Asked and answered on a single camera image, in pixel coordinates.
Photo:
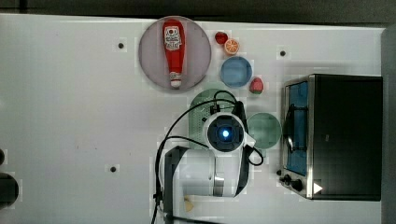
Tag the green perforated strainer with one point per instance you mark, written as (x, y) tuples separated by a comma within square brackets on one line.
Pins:
[(198, 116)]

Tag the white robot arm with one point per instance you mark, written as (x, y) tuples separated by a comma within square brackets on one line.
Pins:
[(219, 169)]

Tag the blue bowl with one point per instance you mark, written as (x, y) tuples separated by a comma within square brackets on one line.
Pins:
[(236, 72)]

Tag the grey round plate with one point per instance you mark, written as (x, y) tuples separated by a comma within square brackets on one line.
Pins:
[(197, 56)]

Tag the red toy strawberry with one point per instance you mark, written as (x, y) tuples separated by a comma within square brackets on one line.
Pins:
[(256, 86)]

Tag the green mug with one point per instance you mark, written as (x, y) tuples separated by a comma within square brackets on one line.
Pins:
[(265, 128)]

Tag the orange slice toy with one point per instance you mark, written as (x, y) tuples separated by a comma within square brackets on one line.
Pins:
[(231, 46)]

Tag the red toy apple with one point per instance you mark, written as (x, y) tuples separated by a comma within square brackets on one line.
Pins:
[(221, 37)]

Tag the red ketchup bottle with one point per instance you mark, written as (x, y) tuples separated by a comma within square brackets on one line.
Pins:
[(174, 48)]

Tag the black toaster oven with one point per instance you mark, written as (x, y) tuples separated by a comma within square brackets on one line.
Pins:
[(331, 144)]

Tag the black round object left edge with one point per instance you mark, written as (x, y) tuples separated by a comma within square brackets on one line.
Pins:
[(9, 190)]

